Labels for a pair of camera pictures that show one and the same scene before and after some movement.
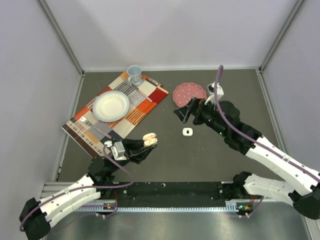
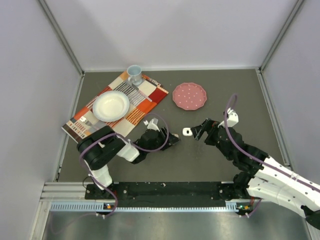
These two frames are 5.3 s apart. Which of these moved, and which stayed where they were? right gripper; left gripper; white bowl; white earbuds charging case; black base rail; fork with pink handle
Moved: right gripper; left gripper
Stayed: white bowl; black base rail; fork with pink handle; white earbuds charging case
